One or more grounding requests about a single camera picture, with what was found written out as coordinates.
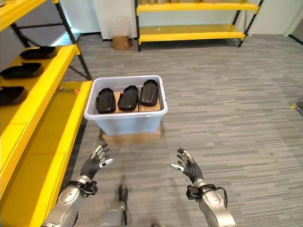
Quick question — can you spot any brown cardboard box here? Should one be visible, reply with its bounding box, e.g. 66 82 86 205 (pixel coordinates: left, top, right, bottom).
112 35 130 51

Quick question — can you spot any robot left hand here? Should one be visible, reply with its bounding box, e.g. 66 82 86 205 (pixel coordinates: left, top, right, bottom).
80 142 114 178

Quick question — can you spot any flat cardboard base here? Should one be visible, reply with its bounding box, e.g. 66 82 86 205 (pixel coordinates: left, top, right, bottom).
101 125 162 145

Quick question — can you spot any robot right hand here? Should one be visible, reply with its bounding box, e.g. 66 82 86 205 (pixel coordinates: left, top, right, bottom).
170 148 205 184

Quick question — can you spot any robot silver leg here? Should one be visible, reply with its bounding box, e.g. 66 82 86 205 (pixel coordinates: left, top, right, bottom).
96 175 130 227

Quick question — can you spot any yellow shelf rack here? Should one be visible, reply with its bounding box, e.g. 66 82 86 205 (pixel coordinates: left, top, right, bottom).
0 0 93 227
134 0 265 52

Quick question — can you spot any pale blue plastic box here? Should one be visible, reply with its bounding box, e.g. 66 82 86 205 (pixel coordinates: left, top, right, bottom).
83 75 169 136

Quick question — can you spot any black sole-shaped part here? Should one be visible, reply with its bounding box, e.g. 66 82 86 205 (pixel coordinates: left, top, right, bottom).
139 79 159 107
96 87 116 114
117 85 139 112
0 62 42 79
0 86 25 106
19 46 56 60

